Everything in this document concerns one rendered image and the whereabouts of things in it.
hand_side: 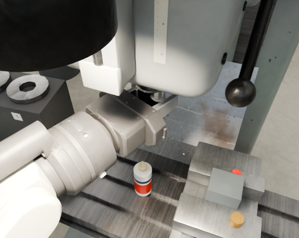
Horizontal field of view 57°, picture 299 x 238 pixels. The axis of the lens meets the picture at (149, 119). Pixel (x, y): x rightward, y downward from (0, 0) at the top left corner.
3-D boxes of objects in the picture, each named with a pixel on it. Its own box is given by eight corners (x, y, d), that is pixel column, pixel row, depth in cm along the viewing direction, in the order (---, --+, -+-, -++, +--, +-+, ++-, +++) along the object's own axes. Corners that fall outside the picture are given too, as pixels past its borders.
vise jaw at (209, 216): (253, 258, 48) (260, 250, 45) (171, 229, 52) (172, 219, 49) (256, 226, 52) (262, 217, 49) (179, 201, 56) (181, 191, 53)
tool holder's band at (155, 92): (129, 91, 41) (129, 86, 40) (144, 74, 44) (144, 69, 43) (158, 101, 39) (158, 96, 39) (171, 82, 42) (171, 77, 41)
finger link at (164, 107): (173, 105, 45) (147, 125, 42) (175, 90, 43) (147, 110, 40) (181, 110, 44) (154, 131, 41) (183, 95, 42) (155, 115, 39)
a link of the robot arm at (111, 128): (169, 107, 35) (96, 163, 29) (166, 153, 42) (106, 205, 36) (106, 68, 42) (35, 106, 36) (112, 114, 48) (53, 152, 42)
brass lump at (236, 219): (241, 230, 47) (243, 225, 46) (228, 225, 48) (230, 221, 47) (242, 218, 49) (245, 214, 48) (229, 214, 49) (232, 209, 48)
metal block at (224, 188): (233, 216, 52) (241, 200, 48) (202, 205, 54) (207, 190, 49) (237, 192, 56) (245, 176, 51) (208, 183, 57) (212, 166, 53)
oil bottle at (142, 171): (147, 199, 64) (147, 172, 56) (131, 193, 65) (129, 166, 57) (154, 184, 66) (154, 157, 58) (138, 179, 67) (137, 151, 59)
